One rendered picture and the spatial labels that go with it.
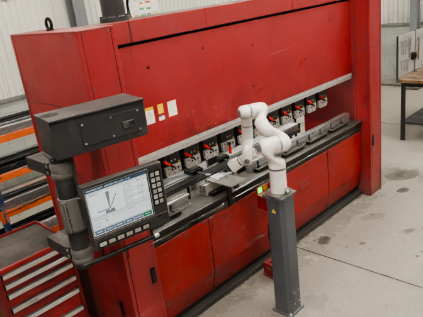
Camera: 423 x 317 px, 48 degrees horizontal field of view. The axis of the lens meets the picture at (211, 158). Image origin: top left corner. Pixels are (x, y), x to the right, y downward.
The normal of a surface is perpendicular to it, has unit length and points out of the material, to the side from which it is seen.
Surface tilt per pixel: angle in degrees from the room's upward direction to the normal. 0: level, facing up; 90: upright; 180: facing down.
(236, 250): 90
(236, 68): 90
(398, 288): 0
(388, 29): 90
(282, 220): 90
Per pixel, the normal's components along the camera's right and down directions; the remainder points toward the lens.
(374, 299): -0.12, -0.94
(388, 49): -0.68, 0.33
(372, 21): 0.71, 0.15
